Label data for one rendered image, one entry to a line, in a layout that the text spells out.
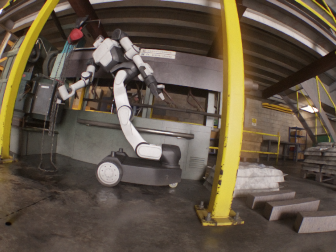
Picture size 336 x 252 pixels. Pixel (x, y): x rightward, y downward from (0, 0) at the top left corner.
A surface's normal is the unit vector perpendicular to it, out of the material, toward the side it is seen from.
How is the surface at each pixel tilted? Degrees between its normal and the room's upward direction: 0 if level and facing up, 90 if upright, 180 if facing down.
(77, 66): 90
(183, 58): 78
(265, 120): 90
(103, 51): 109
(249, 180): 66
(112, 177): 90
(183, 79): 90
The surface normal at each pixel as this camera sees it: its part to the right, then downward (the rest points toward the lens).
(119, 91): 0.29, 0.33
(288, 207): -0.08, -0.11
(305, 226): -0.43, -0.14
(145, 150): 0.14, -0.07
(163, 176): 0.47, -0.02
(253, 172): 0.18, -0.45
